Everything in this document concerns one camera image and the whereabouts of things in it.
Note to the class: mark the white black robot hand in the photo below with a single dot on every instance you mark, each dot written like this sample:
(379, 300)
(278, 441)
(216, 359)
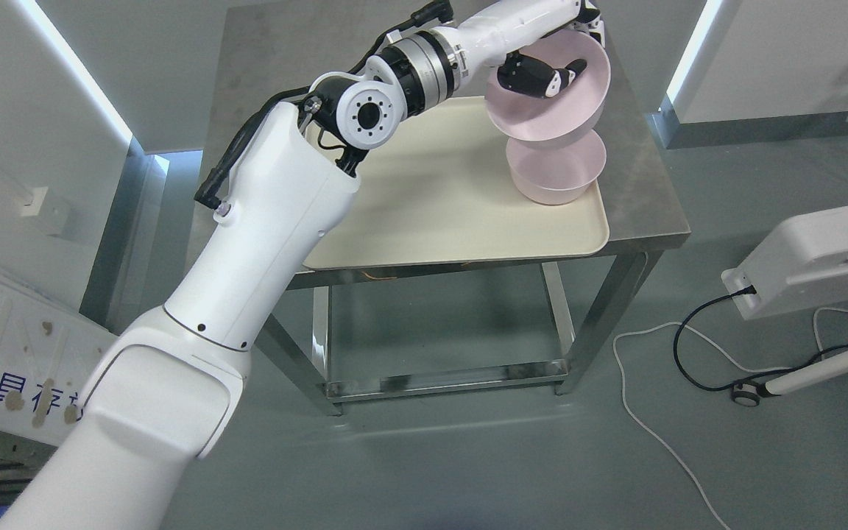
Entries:
(520, 44)

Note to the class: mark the pink bowl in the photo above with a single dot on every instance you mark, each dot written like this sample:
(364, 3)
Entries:
(556, 176)
(551, 123)

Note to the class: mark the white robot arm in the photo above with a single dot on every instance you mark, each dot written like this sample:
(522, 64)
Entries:
(163, 393)

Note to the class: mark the beige plastic tray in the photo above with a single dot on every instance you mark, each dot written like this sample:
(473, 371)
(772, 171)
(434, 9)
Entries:
(439, 192)

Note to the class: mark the stainless steel table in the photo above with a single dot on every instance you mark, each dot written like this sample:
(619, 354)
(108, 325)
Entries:
(588, 295)

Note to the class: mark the white machine with warning label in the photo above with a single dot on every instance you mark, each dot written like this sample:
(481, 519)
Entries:
(801, 264)

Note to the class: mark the white stand leg with caster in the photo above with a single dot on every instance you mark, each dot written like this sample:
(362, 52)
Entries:
(750, 394)

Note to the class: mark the white sign board blue letters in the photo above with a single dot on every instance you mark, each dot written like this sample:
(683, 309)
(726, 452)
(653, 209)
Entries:
(47, 354)

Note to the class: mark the white wall socket left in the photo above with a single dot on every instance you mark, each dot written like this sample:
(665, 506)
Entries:
(47, 211)

